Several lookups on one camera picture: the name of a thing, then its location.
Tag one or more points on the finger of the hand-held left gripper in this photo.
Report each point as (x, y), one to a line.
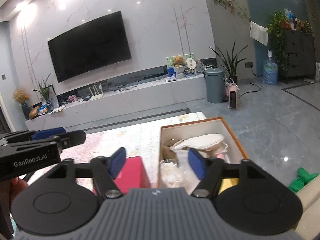
(47, 133)
(72, 138)

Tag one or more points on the black flat television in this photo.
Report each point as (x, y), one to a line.
(90, 47)

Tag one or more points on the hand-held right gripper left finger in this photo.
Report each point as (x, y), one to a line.
(117, 162)

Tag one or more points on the printed tablecloth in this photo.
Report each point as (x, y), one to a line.
(125, 137)

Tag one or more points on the paper booklet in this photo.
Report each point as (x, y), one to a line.
(58, 109)

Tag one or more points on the group of small bottles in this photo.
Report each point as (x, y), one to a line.
(290, 20)

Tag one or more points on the clear plastic bag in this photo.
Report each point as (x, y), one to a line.
(170, 175)

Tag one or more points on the pink card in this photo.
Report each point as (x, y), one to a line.
(72, 97)

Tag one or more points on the grey marble television console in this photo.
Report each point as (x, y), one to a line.
(125, 101)

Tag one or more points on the hanging wall vine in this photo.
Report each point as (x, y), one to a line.
(225, 1)

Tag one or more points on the white set-top box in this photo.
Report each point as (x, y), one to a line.
(170, 79)

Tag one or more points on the pink and white knitted toy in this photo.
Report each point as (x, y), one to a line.
(221, 153)

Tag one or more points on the brown twisted plush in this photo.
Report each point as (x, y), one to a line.
(168, 150)

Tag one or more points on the dried flowers in dark vase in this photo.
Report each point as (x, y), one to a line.
(25, 110)

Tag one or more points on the wall socket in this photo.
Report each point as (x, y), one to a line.
(249, 65)

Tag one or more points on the pink space heater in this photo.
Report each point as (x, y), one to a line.
(233, 97)

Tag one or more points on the orange cardboard box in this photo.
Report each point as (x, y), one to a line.
(200, 127)

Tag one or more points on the person's left hand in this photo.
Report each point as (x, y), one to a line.
(18, 187)

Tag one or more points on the black picture frame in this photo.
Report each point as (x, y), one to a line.
(55, 97)

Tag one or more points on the dark grey cabinet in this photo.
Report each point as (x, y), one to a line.
(298, 52)

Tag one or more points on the white router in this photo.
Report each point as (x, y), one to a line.
(95, 97)

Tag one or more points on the teddy bear bouquet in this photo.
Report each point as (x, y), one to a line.
(178, 61)

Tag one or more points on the blue water jug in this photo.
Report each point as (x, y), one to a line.
(270, 72)

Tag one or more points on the red cube container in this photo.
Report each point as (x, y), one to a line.
(135, 172)

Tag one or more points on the grey trash bin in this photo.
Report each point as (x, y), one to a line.
(214, 86)

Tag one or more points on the tall leafy potted plant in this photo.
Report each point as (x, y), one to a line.
(231, 62)

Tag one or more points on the brown round ornament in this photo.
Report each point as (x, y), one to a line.
(34, 112)

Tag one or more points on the green landscape picture board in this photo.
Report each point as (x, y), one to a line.
(169, 62)

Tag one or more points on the white hanging cloth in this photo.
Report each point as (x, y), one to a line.
(258, 33)

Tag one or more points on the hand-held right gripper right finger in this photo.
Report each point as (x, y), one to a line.
(196, 163)

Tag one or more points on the trailing ivy plant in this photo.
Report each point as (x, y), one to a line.
(276, 30)

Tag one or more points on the green plant in glass vase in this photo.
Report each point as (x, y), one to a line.
(45, 90)

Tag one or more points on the blue snack packet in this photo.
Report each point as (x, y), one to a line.
(43, 110)

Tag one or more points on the white toast plush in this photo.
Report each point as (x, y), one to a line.
(200, 141)

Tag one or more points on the round patterned fan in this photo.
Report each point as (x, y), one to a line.
(200, 66)

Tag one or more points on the beige sofa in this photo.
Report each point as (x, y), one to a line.
(311, 205)

